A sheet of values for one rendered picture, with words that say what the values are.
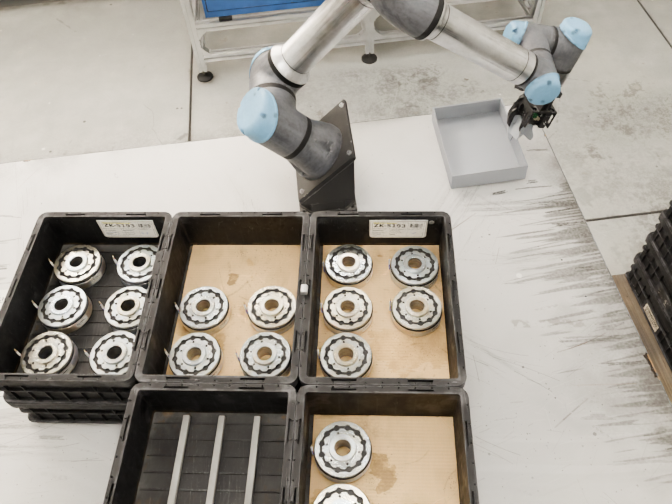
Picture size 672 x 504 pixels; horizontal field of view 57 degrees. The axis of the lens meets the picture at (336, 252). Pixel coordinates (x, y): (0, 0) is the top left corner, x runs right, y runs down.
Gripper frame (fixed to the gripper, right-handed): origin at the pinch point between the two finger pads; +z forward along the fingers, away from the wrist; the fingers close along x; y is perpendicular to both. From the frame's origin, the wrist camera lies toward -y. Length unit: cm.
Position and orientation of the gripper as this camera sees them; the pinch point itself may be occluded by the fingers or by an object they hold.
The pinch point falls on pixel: (512, 134)
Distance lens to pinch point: 180.1
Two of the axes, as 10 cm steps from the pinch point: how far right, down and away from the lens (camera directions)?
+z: -2.0, 6.1, 7.7
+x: 9.6, -0.2, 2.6
